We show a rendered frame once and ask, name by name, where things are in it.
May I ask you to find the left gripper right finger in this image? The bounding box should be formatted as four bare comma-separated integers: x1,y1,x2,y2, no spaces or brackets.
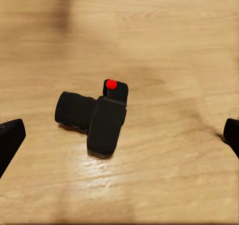
223,118,239,158

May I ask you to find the digital camera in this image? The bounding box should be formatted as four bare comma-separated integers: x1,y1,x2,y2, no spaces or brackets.
55,79,128,158

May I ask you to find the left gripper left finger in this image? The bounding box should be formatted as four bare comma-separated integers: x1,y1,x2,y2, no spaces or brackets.
0,118,26,178

